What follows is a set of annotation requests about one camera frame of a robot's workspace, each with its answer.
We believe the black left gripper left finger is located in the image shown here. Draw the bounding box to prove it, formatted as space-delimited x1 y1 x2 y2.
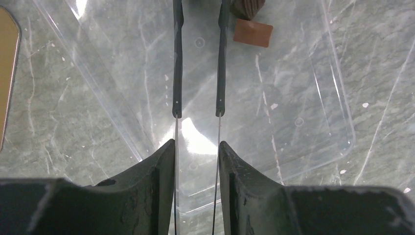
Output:
0 139 175 235

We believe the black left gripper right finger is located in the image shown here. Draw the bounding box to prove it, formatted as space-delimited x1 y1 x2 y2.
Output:
219 141 415 235

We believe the gold chocolate tin box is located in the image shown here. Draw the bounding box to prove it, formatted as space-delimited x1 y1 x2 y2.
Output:
0 6 21 147

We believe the brown rectangular chocolate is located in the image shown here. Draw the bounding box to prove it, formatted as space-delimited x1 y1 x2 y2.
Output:
233 19 274 48

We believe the dark chocolate right lower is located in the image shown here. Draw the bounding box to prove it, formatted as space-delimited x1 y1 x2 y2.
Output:
230 0 266 21

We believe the clear plastic tray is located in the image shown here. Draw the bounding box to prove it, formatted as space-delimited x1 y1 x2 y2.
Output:
32 0 356 216

